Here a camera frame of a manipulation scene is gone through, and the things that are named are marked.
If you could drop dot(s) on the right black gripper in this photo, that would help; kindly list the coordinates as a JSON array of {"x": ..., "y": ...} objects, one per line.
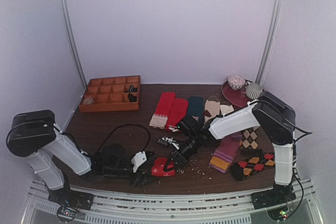
[{"x": 179, "y": 157}]

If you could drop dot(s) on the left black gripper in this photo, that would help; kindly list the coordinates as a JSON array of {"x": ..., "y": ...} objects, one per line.
[{"x": 139, "y": 181}]

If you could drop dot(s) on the red sock with white cuff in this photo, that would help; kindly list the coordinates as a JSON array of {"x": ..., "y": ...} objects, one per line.
[{"x": 158, "y": 168}]

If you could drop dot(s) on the orange wooden compartment tray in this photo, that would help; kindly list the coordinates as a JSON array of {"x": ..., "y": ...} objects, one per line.
[{"x": 107, "y": 95}]

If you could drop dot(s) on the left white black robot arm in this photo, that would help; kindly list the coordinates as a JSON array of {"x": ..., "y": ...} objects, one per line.
[{"x": 36, "y": 137}]

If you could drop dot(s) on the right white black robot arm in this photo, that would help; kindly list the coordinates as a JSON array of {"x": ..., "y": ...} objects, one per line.
[{"x": 276, "y": 118}]

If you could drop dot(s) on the red sock beige cuff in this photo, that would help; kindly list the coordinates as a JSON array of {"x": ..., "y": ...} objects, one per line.
[{"x": 163, "y": 108}]

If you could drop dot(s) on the red sock white trim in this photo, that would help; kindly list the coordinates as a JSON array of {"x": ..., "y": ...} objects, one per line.
[{"x": 177, "y": 112}]

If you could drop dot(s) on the purple striped sock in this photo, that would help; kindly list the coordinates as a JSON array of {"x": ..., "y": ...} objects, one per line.
[{"x": 225, "y": 153}]

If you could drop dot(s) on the dark teal reindeer sock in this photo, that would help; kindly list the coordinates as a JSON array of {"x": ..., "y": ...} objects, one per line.
[{"x": 195, "y": 107}]

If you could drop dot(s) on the black orange argyle sock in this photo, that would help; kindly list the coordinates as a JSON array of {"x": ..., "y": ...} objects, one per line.
[{"x": 253, "y": 165}]

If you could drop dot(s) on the beige striped sock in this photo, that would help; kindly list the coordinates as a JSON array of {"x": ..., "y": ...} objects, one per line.
[{"x": 211, "y": 108}]

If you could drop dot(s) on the cream sock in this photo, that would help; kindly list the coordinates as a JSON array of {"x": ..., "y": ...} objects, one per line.
[{"x": 226, "y": 108}]

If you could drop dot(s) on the black binder clips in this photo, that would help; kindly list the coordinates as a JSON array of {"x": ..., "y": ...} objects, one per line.
[{"x": 130, "y": 93}]

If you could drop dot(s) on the tan argyle sock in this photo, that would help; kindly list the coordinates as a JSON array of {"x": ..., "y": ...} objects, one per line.
[{"x": 249, "y": 140}]

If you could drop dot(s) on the dark red round plate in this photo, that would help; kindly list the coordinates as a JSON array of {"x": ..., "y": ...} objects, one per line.
[{"x": 237, "y": 98}]

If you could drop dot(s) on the patterned pink bowl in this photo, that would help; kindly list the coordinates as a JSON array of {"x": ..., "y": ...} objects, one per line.
[{"x": 236, "y": 82}]

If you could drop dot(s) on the striped grey cup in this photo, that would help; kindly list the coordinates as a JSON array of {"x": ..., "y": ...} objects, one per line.
[{"x": 253, "y": 90}]

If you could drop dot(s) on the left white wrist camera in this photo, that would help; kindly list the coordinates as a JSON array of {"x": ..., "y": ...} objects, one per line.
[{"x": 137, "y": 160}]

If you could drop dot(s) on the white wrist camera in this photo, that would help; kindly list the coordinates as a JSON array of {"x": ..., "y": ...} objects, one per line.
[
  {"x": 137, "y": 160},
  {"x": 169, "y": 142}
]

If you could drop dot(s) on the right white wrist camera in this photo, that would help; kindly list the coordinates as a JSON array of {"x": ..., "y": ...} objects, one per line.
[{"x": 169, "y": 142}]

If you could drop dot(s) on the metal base rail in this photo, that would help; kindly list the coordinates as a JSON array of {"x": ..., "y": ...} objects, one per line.
[{"x": 236, "y": 207}]

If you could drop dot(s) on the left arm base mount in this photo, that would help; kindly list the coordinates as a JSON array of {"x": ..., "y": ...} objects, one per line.
[{"x": 70, "y": 203}]

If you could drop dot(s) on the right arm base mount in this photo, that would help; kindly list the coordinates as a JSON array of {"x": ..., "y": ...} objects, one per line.
[{"x": 275, "y": 201}]

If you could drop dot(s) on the right aluminium frame post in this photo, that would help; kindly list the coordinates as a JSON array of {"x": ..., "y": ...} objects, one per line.
[{"x": 270, "y": 41}]

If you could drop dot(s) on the aluminium frame post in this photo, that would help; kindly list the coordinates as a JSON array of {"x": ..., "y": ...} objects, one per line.
[
  {"x": 72, "y": 42},
  {"x": 270, "y": 41}
]

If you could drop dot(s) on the left aluminium frame post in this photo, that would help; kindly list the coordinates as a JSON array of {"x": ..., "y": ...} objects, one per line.
[{"x": 72, "y": 42}]

